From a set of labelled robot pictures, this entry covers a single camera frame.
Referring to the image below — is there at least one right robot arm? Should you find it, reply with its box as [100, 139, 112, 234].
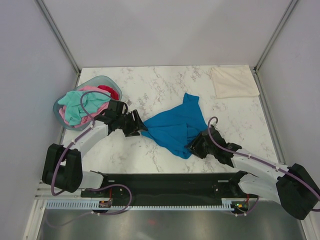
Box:
[186, 126, 320, 220]

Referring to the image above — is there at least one folded cream t-shirt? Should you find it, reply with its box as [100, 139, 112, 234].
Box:
[210, 65, 260, 99]

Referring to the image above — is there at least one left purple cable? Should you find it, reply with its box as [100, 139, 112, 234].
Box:
[46, 90, 133, 228]

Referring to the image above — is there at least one blue t-shirt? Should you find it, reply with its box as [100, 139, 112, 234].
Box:
[141, 93, 207, 159]

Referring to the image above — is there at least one left aluminium frame post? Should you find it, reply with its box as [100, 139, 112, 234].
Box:
[34, 0, 81, 77]

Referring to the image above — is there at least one red t-shirt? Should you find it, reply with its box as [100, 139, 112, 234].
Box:
[98, 85, 120, 101]

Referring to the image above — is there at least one white slotted cable duct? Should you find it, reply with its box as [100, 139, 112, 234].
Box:
[45, 198, 240, 211]

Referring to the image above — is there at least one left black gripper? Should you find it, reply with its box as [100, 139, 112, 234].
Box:
[116, 109, 148, 138]

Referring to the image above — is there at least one right aluminium frame post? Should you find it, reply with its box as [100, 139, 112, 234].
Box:
[252, 0, 300, 73]

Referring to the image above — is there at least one grey plastic laundry basket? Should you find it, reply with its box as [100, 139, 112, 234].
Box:
[53, 75, 122, 131]

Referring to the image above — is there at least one purple cable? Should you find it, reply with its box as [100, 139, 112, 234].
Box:
[46, 90, 133, 228]
[207, 116, 320, 217]

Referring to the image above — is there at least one aluminium frame post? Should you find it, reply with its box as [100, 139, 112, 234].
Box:
[252, 0, 300, 73]
[34, 0, 81, 77]

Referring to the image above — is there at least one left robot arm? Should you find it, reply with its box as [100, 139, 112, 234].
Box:
[42, 100, 148, 197]

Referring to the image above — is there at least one pink t-shirt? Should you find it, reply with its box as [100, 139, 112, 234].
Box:
[57, 85, 113, 128]

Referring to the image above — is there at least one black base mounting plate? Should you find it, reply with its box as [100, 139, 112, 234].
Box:
[81, 173, 247, 206]

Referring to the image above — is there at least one teal t-shirt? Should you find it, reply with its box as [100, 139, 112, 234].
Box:
[57, 90, 111, 126]

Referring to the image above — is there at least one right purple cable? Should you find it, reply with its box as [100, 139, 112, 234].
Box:
[207, 116, 320, 217]

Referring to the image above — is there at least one aluminium rail profile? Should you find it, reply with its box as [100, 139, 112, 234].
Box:
[34, 178, 83, 200]

